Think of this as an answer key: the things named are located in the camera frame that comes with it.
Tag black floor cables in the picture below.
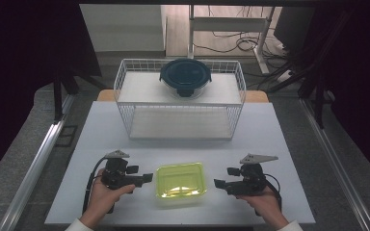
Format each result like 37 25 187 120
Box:
193 6 288 56

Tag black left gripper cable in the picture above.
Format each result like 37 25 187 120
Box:
82 156 109 215

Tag yellow-green lidded rectangular container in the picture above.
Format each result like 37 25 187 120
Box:
154 162 207 208

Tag wooden table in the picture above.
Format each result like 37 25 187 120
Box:
96 89 270 104

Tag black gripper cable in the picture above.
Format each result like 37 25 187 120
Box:
264 172 284 217
82 156 109 215

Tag white cabinet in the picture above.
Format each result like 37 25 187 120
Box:
79 3 167 53

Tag person's right hand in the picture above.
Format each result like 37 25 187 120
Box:
236 187 291 231

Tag black metal stand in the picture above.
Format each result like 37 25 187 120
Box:
52 62 80 125
297 68 336 130

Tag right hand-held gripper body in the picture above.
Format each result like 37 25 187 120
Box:
225 153 279 197

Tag aluminium rail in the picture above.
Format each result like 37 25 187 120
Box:
0 94 75 231
299 97 370 231

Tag person's left hand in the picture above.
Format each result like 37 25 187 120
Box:
79 168 137 229

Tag round container with dark blue lid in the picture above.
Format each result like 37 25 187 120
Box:
159 58 212 99

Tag white metal desk frame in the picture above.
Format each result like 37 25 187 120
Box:
187 4 276 75

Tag white wire shelf rack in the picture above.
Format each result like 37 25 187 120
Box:
113 58 248 141

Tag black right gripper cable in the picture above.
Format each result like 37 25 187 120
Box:
264 172 284 217

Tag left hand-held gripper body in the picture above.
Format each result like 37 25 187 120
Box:
100 149 143 191

